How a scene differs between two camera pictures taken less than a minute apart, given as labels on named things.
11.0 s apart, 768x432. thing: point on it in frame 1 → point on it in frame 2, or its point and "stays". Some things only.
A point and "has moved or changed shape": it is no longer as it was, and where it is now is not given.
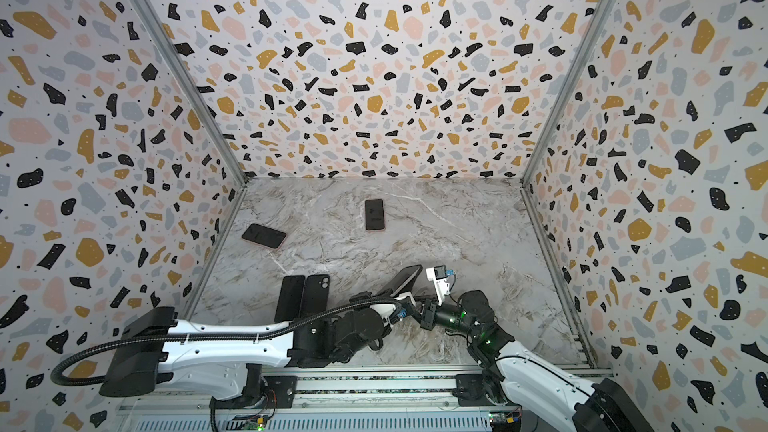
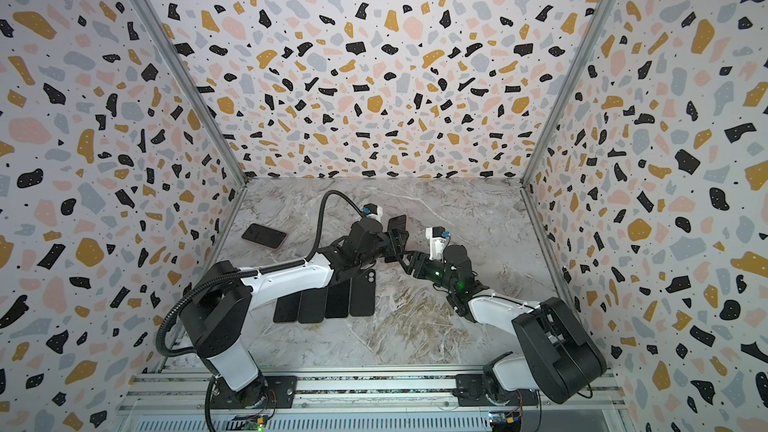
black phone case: x=315 y=295 stays
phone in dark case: x=265 y=236 stays
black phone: x=374 y=214 has moved or changed shape
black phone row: x=290 y=298 stays
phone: x=403 y=282 → x=337 y=300
